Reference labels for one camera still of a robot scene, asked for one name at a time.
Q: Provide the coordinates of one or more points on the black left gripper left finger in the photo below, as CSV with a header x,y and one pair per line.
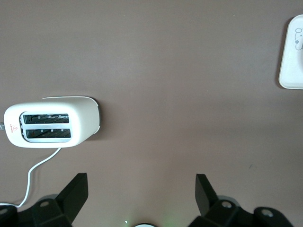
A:
x,y
71,196

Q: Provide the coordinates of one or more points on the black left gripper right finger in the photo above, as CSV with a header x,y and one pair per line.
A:
x,y
206,198

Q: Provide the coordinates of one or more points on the cream rabbit print tray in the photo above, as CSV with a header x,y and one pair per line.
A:
x,y
291,71

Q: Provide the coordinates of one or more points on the cream two-slot toaster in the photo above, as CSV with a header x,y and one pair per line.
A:
x,y
82,118

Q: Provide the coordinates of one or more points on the brown table cover mat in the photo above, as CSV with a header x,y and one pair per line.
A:
x,y
165,71

